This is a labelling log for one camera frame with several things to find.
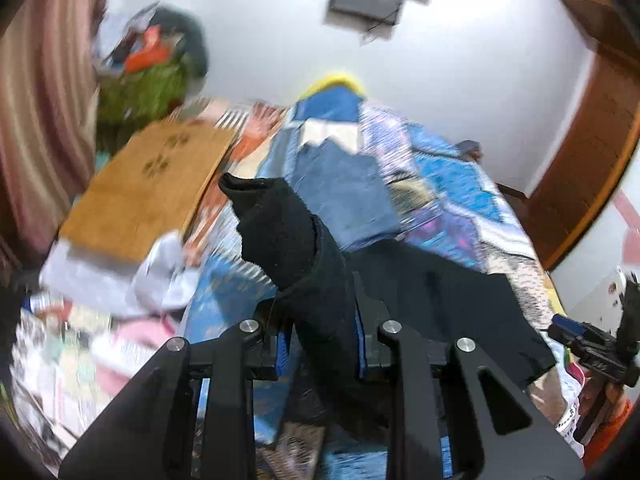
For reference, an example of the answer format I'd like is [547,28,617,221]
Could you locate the orange box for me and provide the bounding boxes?
[124,35,173,73]

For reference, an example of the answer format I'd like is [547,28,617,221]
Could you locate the blue patchwork blanket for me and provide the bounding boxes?
[185,85,568,480]

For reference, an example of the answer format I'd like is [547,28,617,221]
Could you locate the wooden lap desk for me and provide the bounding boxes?
[59,120,239,266]

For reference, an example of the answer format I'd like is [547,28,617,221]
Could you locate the blue jeans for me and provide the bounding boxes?
[291,141,402,252]

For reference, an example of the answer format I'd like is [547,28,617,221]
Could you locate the striped brown curtain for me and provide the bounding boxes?
[0,0,126,256]

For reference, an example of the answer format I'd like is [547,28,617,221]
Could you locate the pile of pale clothes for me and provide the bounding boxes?
[92,2,161,68]

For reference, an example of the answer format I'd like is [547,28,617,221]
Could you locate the green storage bag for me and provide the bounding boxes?
[97,62,193,123]

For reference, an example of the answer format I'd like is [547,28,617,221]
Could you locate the brown wooden door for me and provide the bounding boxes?
[524,50,640,272]

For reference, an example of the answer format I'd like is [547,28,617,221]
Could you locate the white crumpled cloth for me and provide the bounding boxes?
[39,232,193,317]

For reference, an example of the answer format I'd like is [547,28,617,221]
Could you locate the striped bed sheet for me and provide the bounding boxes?
[170,97,291,161]

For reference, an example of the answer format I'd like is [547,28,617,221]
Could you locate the grey backpack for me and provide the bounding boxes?
[456,140,484,162]

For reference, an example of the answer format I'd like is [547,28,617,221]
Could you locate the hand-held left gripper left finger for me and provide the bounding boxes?
[59,317,301,480]

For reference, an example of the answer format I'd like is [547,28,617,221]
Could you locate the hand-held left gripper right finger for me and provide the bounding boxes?
[351,271,586,480]

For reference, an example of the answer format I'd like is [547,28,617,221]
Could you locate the grey plush pillow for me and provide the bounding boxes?
[150,5,210,81]

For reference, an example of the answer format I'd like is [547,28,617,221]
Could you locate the black monitor cable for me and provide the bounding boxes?
[361,12,401,43]

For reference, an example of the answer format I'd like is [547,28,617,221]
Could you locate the person's right hand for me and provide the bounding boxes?
[577,376,603,418]

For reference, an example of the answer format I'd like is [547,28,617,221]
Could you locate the white heart-print wardrobe door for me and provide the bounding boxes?
[550,175,640,333]

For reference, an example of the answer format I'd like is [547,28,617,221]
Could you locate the wooden overhead cabinet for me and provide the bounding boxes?
[556,0,631,56]

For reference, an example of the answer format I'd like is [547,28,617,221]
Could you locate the black pants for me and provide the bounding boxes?
[219,172,558,461]

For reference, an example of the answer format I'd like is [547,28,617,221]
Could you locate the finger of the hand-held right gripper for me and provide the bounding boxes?
[575,341,627,377]
[547,312,608,350]

